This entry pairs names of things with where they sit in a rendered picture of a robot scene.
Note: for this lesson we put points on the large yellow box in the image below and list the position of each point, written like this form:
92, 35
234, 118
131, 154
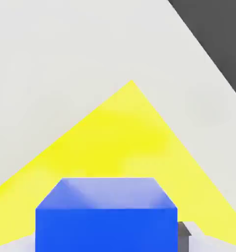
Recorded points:
117, 137

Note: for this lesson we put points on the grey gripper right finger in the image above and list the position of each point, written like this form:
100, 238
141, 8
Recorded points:
182, 240

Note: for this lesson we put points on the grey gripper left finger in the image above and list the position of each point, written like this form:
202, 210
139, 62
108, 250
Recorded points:
21, 246

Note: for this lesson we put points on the small blue cube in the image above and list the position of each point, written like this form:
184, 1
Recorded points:
106, 228

